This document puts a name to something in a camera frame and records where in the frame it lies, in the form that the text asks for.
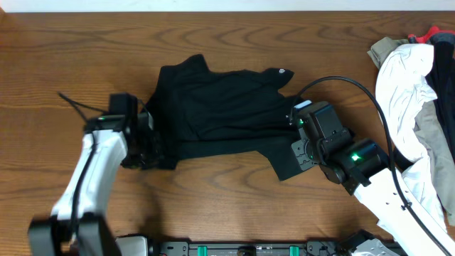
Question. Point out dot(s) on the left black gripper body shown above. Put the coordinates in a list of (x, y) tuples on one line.
[(153, 143)]

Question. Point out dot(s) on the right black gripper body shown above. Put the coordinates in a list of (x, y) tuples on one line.
[(306, 153)]

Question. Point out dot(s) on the black t-shirt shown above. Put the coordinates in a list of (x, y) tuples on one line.
[(200, 113)]

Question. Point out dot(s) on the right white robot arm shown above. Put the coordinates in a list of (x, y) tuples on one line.
[(362, 168)]

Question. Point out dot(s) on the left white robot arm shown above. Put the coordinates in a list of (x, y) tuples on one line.
[(79, 216)]

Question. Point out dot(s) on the white shirt in pile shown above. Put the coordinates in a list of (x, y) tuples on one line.
[(401, 91)]

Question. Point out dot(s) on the grey-beige garment in pile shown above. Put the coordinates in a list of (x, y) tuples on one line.
[(429, 133)]

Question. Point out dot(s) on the black garment in pile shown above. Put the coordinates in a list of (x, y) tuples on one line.
[(441, 80)]

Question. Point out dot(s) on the red garment in pile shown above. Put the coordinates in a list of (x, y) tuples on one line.
[(434, 35)]

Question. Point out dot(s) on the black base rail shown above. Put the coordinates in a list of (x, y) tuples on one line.
[(362, 243)]

